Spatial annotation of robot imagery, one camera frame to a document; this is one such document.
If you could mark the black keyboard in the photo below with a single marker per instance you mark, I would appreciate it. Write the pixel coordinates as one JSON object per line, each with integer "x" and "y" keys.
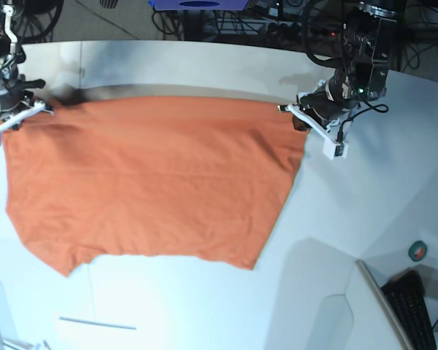
{"x": 405, "y": 296}

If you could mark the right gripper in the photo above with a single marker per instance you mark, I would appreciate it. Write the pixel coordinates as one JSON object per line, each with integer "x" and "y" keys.
{"x": 17, "y": 103}

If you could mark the green tape roll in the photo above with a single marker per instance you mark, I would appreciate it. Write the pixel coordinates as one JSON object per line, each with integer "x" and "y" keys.
{"x": 417, "y": 251}

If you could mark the blue box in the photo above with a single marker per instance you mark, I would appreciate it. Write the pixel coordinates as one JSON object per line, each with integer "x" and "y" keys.
{"x": 234, "y": 5}

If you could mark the white partition board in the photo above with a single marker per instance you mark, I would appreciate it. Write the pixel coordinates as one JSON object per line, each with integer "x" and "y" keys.
{"x": 389, "y": 333}

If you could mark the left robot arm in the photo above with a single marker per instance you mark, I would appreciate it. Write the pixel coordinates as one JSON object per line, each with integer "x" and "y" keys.
{"x": 366, "y": 35}

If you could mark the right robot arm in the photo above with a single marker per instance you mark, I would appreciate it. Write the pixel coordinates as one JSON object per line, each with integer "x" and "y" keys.
{"x": 12, "y": 15}

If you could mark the orange t-shirt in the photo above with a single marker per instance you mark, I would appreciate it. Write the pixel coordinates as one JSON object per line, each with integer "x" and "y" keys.
{"x": 171, "y": 176}

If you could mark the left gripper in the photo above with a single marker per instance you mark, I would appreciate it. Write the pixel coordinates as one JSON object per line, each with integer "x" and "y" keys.
{"x": 327, "y": 111}

